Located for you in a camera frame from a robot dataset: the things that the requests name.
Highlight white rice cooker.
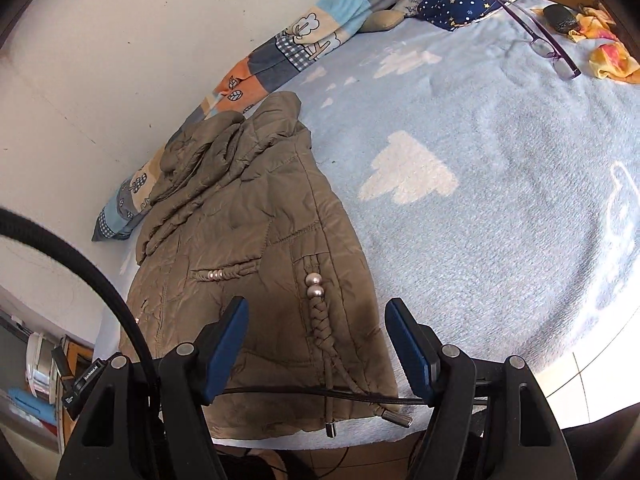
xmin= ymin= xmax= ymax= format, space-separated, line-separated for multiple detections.
xmin=25 ymin=330 xmax=63 ymax=403

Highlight yellow orange cloth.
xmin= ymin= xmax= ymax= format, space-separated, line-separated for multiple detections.
xmin=532 ymin=2 xmax=640 ymax=85

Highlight light blue cloud-print blanket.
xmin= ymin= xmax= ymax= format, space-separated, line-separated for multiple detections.
xmin=95 ymin=0 xmax=640 ymax=453

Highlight purple eyeglasses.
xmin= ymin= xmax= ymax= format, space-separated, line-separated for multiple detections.
xmin=465 ymin=0 xmax=582 ymax=81

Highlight patchwork rolled quilt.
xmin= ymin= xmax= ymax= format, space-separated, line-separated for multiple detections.
xmin=91 ymin=0 xmax=431 ymax=242

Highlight navy star-print pillow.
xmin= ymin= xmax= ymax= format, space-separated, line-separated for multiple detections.
xmin=416 ymin=0 xmax=538 ymax=31

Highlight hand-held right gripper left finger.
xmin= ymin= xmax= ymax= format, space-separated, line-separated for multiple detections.
xmin=55 ymin=296 xmax=250 ymax=480

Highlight wooden side table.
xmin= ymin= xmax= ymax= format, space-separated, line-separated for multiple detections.
xmin=62 ymin=337 xmax=96 ymax=376

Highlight thick black cable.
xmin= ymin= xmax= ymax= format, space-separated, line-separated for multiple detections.
xmin=0 ymin=208 xmax=156 ymax=391

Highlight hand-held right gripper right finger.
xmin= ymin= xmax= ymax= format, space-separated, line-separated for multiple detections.
xmin=384 ymin=297 xmax=578 ymax=480

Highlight brown padded jacket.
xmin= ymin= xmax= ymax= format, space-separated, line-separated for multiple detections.
xmin=117 ymin=91 xmax=413 ymax=440

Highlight black glasses case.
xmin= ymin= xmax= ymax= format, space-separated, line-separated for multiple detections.
xmin=542 ymin=4 xmax=581 ymax=36

